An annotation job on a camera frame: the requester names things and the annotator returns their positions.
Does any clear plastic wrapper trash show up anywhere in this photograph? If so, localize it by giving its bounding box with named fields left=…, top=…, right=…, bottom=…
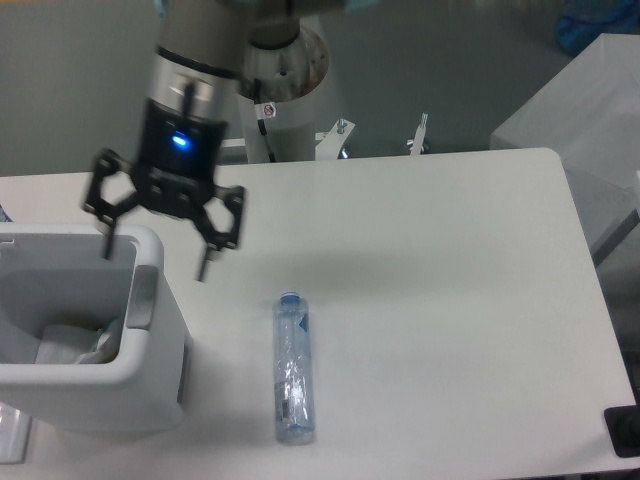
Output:
left=35, top=317, right=124, bottom=365

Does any black device at table edge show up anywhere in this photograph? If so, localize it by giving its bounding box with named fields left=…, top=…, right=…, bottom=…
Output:
left=604, top=405, right=639, bottom=458

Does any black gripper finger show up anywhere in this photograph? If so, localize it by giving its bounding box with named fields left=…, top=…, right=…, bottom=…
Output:
left=192, top=186, right=247, bottom=282
left=81, top=148, right=140, bottom=260

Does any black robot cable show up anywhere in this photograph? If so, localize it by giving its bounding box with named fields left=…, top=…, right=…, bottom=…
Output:
left=252, top=78, right=278, bottom=163

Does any blue plastic bag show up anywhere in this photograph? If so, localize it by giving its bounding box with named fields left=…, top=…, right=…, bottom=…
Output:
left=554, top=1, right=639, bottom=57

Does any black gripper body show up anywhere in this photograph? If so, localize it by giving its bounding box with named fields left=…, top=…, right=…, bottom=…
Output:
left=130, top=100, right=227, bottom=220

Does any white plastic trash can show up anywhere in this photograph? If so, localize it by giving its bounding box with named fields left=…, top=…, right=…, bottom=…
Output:
left=1, top=223, right=191, bottom=431

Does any blue object at left edge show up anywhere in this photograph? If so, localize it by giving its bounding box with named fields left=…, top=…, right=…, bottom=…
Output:
left=0, top=206, right=12, bottom=223

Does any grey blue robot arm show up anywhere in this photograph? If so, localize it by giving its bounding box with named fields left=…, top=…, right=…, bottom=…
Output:
left=83, top=1, right=357, bottom=260

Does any silver right clamp bolt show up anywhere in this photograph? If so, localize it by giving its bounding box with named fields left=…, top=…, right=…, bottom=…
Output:
left=407, top=112, right=429, bottom=156

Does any white middle mounting bracket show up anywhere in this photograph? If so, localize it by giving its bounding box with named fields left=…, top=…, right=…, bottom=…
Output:
left=315, top=118, right=356, bottom=161

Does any clear plastic water bottle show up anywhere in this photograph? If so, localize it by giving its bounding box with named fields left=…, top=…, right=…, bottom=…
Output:
left=272, top=290, right=316, bottom=446

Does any grey covered side table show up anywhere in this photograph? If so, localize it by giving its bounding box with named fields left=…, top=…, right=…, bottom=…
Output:
left=490, top=34, right=639, bottom=264

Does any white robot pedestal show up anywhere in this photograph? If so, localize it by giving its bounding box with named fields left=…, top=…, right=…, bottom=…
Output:
left=237, top=20, right=329, bottom=164

